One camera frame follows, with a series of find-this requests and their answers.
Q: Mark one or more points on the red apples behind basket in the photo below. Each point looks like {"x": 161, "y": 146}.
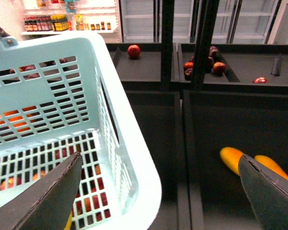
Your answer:
{"x": 30, "y": 162}

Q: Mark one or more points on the black fruit tray right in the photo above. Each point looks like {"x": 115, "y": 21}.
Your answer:
{"x": 256, "y": 124}

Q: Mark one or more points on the yellow mango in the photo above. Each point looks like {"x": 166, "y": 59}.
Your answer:
{"x": 231, "y": 157}
{"x": 271, "y": 164}

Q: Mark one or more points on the black fruit tray left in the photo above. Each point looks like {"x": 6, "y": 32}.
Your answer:
{"x": 160, "y": 120}

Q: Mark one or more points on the red apple cluster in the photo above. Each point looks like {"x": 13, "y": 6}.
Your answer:
{"x": 212, "y": 66}

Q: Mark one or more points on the glass door refrigerator cabinet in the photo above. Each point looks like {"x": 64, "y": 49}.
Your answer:
{"x": 229, "y": 21}

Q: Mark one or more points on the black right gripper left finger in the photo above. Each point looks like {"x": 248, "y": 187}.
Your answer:
{"x": 44, "y": 204}

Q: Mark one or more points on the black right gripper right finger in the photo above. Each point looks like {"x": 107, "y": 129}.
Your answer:
{"x": 267, "y": 193}

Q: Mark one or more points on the black fruit tray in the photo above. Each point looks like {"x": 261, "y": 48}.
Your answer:
{"x": 160, "y": 120}
{"x": 256, "y": 124}

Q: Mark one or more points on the red apple on shelf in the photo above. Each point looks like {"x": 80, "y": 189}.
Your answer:
{"x": 133, "y": 51}

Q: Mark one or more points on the red apple far right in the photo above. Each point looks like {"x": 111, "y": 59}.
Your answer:
{"x": 260, "y": 80}

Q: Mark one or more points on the light blue plastic basket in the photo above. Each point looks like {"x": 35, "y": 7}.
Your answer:
{"x": 130, "y": 178}

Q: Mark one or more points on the sauce bottle shelf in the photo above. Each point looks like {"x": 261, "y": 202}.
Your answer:
{"x": 53, "y": 17}

